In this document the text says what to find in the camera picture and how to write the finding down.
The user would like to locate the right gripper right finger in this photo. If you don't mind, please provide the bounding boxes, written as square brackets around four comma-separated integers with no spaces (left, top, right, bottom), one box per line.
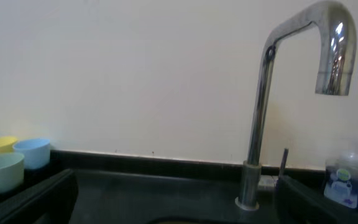
[274,175,358,224]

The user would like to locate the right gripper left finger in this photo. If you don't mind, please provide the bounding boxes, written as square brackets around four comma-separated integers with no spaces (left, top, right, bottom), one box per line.
[0,169,79,224]

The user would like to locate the blue soap bottle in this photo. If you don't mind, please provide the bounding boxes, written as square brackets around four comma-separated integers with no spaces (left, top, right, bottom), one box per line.
[323,138,358,216]

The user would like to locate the blue cup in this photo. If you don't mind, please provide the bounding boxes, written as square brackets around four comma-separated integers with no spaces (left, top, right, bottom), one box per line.
[12,138,52,170]

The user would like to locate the green cup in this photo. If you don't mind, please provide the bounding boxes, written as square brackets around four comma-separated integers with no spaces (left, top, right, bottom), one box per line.
[0,152,25,195]

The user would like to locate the steel tap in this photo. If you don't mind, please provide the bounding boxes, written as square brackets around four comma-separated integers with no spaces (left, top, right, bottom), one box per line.
[234,0,358,212]

